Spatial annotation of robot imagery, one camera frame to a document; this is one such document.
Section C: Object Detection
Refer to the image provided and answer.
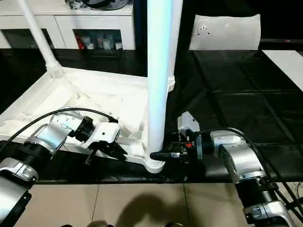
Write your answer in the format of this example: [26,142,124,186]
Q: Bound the white plastic table top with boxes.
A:
[0,65,176,175]

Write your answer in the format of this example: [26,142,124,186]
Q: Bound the black table mat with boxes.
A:
[0,48,303,184]

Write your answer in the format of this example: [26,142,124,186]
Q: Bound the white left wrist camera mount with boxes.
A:
[80,121,121,149]

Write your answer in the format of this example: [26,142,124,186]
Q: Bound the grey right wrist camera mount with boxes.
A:
[177,110,204,160]

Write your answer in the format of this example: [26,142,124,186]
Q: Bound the white cabinet with glass doors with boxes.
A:
[0,0,136,51]

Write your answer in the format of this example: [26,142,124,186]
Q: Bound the white plastic seat panel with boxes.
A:
[188,13,262,51]

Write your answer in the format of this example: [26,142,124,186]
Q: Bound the black metal stand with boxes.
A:
[287,198,303,210]

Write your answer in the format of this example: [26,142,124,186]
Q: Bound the black rod with red mark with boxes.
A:
[259,38,303,44]

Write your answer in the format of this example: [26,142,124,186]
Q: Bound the dark helmet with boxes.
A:
[83,0,134,10]

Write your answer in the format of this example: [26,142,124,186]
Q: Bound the black cabinet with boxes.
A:
[133,0,197,78]

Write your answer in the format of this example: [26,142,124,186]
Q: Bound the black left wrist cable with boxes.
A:
[0,107,119,152]

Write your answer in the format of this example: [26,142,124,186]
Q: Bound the dark robot foot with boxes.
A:
[88,219,112,227]

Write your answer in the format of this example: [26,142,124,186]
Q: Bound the white flat board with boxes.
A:
[261,49,303,92]

